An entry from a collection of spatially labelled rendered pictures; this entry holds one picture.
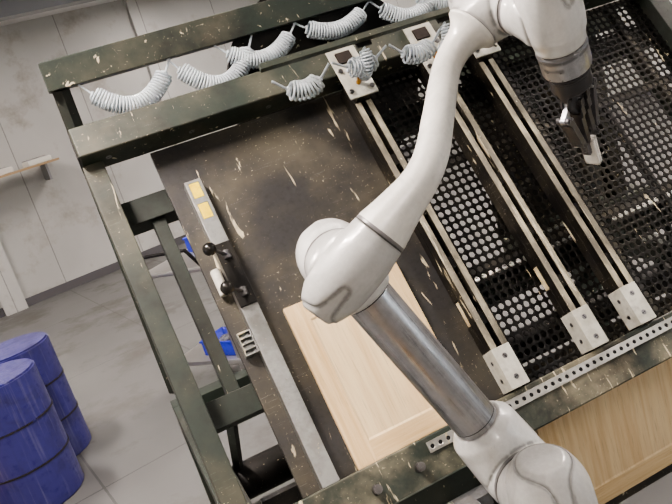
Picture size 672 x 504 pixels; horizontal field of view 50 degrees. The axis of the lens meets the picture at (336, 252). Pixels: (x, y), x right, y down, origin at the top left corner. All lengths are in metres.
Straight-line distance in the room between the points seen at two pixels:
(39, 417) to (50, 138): 6.98
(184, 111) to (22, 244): 8.85
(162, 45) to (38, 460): 2.68
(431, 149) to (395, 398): 0.98
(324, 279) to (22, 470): 3.53
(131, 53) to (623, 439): 2.16
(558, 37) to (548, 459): 0.76
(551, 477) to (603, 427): 1.23
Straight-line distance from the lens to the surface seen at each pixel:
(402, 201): 1.20
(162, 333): 1.99
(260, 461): 2.58
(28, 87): 11.08
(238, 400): 2.03
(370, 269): 1.19
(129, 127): 2.19
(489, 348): 2.10
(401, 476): 1.98
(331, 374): 2.02
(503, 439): 1.55
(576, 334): 2.26
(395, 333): 1.41
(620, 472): 2.75
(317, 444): 1.96
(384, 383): 2.04
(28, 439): 4.52
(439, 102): 1.29
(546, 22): 1.28
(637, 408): 2.71
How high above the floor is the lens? 1.91
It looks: 14 degrees down
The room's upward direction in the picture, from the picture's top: 17 degrees counter-clockwise
